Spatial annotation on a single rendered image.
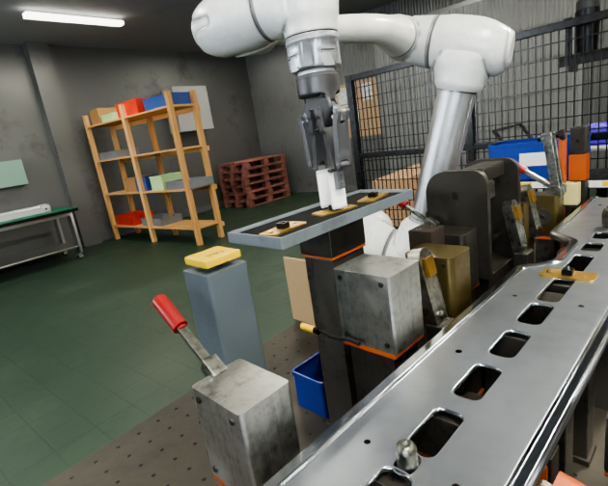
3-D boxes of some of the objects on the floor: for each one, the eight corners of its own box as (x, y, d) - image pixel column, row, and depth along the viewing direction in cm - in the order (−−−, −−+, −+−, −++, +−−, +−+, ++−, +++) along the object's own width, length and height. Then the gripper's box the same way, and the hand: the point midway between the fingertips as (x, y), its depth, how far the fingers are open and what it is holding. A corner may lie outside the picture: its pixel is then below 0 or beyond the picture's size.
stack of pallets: (264, 195, 996) (258, 156, 974) (292, 195, 939) (286, 153, 916) (222, 207, 905) (214, 165, 882) (250, 207, 848) (241, 162, 825)
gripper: (275, 82, 78) (295, 208, 84) (323, 64, 64) (343, 215, 70) (310, 79, 81) (326, 201, 87) (362, 61, 68) (377, 205, 74)
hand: (331, 189), depth 78 cm, fingers open, 3 cm apart
